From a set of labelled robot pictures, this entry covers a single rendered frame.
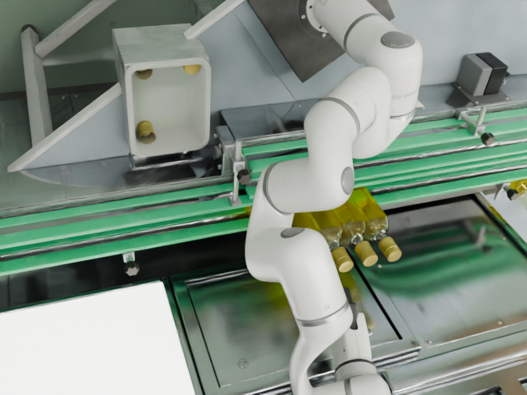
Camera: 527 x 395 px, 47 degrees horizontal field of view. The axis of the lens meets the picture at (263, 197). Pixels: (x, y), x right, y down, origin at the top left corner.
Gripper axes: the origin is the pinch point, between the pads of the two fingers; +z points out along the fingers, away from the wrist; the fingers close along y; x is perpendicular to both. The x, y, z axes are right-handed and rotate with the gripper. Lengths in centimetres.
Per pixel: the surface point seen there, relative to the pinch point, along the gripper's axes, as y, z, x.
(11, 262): -4, 15, 66
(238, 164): 15.9, 23.9, 20.1
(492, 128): 15, 43, -43
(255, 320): -12.8, 6.3, 15.3
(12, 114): -16, 88, 84
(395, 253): 1.2, 13.1, -14.3
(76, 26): 12, 92, 63
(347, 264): 0.8, 10.1, -3.3
